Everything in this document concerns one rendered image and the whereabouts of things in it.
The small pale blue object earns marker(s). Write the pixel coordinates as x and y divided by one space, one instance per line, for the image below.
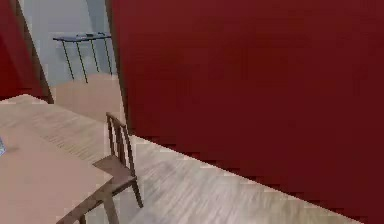
1 146

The brown wooden slat chair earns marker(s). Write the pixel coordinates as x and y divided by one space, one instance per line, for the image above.
116 166

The small dark flat object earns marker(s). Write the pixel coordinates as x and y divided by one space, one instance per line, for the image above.
85 35

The dark blue thin-legged table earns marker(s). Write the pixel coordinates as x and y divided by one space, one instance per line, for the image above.
80 37

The pink top wooden table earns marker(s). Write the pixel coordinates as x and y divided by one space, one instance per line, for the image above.
43 180

